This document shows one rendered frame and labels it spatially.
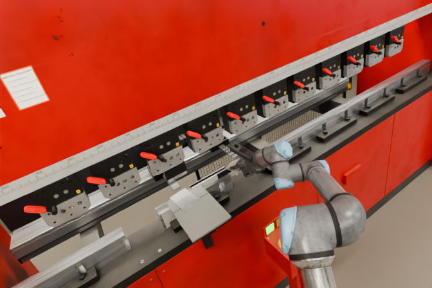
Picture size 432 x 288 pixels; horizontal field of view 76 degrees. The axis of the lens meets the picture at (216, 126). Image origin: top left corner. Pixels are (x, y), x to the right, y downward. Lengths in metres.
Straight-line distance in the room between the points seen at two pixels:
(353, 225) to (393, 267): 1.49
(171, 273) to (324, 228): 0.80
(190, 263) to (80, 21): 1.07
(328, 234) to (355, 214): 0.09
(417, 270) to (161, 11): 2.09
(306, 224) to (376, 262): 1.53
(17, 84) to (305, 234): 0.90
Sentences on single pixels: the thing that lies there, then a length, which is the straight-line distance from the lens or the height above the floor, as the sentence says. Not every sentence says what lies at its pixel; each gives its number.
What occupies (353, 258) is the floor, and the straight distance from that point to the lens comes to 2.27.
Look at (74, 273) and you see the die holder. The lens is 1.37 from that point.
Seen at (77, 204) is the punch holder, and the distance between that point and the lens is 1.15.
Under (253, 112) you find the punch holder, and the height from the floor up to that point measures 1.24.
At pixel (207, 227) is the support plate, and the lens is 1.14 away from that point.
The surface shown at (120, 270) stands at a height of 0.87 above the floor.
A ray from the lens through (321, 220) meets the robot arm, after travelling 0.79.
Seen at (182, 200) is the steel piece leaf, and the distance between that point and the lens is 1.28.
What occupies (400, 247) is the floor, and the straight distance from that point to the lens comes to 2.39.
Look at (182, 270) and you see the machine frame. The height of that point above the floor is 0.72.
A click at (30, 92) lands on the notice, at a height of 1.64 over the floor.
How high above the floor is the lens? 1.84
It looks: 28 degrees down
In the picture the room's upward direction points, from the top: 13 degrees counter-clockwise
